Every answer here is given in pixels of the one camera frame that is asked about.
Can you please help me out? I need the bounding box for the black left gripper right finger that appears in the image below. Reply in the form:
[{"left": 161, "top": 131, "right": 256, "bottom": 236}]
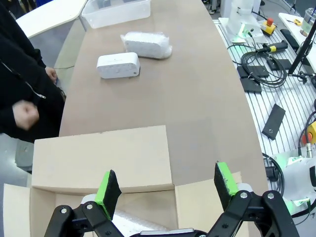
[{"left": 209, "top": 161, "right": 301, "bottom": 237}]

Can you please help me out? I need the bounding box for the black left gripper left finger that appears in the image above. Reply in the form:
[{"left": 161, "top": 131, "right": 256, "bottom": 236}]
[{"left": 45, "top": 169, "right": 139, "bottom": 237}]

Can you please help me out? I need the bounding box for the bubble-wrapped white clock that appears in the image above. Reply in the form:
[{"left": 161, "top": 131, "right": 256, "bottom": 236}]
[
  {"left": 112, "top": 209, "right": 175, "bottom": 232},
  {"left": 120, "top": 31, "right": 173, "bottom": 60}
]

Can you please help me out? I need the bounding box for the unwrapped white alarm clock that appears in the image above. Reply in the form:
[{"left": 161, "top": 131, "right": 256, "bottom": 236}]
[{"left": 96, "top": 52, "right": 141, "bottom": 79}]

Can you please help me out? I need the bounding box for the person's right forearm black sleeve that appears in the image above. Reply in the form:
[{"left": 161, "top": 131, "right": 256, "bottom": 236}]
[{"left": 0, "top": 97, "right": 17, "bottom": 135}]

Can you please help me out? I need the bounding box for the person's right hand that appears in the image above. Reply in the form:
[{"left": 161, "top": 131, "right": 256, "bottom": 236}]
[{"left": 11, "top": 100, "right": 40, "bottom": 131}]

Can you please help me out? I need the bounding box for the person's left hand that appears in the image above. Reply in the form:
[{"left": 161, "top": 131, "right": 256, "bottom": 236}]
[{"left": 45, "top": 67, "right": 58, "bottom": 83}]

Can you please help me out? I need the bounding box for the open brown cardboard box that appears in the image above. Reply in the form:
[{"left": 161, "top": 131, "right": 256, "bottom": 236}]
[{"left": 2, "top": 125, "right": 242, "bottom": 237}]

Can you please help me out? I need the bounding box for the black rectangular plate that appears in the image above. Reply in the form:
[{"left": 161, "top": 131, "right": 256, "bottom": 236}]
[
  {"left": 266, "top": 58, "right": 293, "bottom": 71},
  {"left": 237, "top": 66, "right": 250, "bottom": 79},
  {"left": 248, "top": 65, "right": 270, "bottom": 79},
  {"left": 240, "top": 78, "right": 262, "bottom": 94},
  {"left": 261, "top": 103, "right": 286, "bottom": 141}
]

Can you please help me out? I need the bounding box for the yellow emergency stop button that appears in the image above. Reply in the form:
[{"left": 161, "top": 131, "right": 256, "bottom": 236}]
[
  {"left": 306, "top": 120, "right": 316, "bottom": 145},
  {"left": 261, "top": 17, "right": 277, "bottom": 37}
]

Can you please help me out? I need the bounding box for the person's black jacket torso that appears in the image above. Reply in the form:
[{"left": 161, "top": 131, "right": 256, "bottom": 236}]
[{"left": 0, "top": 0, "right": 67, "bottom": 144}]

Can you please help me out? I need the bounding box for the black tripod pole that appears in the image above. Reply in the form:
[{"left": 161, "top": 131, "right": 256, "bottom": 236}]
[{"left": 288, "top": 24, "right": 316, "bottom": 75}]

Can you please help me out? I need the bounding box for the long black bar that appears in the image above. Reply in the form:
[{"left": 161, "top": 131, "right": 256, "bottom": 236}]
[{"left": 280, "top": 29, "right": 300, "bottom": 49}]

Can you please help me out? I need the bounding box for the white side table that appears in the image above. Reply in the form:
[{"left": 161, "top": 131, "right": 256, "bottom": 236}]
[{"left": 278, "top": 12, "right": 316, "bottom": 45}]

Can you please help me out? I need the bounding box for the clear plastic bin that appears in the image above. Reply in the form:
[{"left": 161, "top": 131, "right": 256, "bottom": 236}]
[{"left": 81, "top": 0, "right": 151, "bottom": 29}]

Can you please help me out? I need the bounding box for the clear plastic cup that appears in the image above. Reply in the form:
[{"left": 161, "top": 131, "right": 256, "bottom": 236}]
[{"left": 301, "top": 7, "right": 316, "bottom": 32}]

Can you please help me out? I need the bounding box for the white rounded table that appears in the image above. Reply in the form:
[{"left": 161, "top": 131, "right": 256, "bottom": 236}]
[{"left": 15, "top": 0, "right": 88, "bottom": 39}]

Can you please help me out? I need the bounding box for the black cable with connector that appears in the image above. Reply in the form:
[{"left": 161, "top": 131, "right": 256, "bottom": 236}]
[{"left": 263, "top": 153, "right": 287, "bottom": 196}]

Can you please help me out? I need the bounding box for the slotted aluminium base plate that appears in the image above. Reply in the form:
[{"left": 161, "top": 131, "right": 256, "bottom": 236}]
[{"left": 212, "top": 17, "right": 316, "bottom": 223}]

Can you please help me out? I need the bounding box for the coiled black cable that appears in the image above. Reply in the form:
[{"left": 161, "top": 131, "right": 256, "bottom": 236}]
[{"left": 240, "top": 50, "right": 288, "bottom": 87}]

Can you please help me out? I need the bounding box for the black handle with yellow label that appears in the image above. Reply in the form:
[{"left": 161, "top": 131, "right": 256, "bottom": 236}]
[{"left": 256, "top": 40, "right": 289, "bottom": 54}]

